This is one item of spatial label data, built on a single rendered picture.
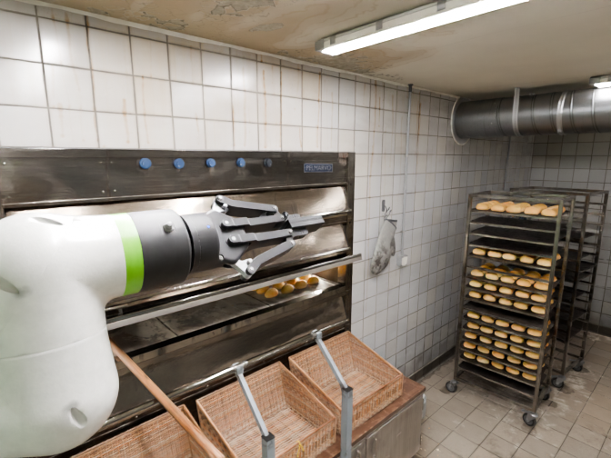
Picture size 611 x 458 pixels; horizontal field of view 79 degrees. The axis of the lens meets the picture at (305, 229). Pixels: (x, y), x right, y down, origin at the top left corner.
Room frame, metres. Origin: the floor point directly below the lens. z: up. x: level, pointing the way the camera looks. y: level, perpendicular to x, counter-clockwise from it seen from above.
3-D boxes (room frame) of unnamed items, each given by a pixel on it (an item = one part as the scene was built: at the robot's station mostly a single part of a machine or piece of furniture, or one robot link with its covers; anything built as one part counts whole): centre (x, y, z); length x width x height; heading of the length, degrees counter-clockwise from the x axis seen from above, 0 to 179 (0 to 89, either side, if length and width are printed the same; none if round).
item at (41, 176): (1.91, 0.41, 1.99); 1.80 x 0.08 x 0.21; 132
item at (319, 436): (1.71, 0.20, 0.72); 0.56 x 0.49 x 0.28; 133
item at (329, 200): (1.89, 0.39, 1.80); 1.79 x 0.11 x 0.19; 132
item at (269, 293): (2.61, 0.25, 1.21); 0.61 x 0.48 x 0.06; 42
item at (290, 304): (1.91, 0.41, 1.16); 1.80 x 0.06 x 0.04; 132
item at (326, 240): (1.89, 0.39, 1.54); 1.79 x 0.11 x 0.19; 132
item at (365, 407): (2.11, -0.25, 0.72); 0.56 x 0.49 x 0.28; 132
